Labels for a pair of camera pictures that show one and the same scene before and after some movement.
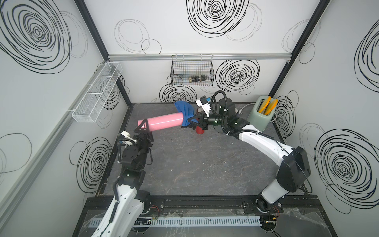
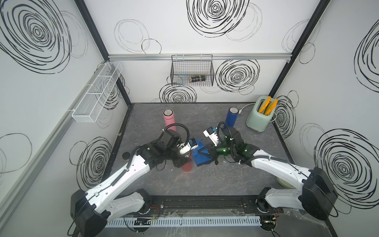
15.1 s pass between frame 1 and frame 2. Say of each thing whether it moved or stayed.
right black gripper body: moved
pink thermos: moved
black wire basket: stayed
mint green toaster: stayed
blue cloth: moved
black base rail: stayed
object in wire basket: stayed
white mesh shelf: stayed
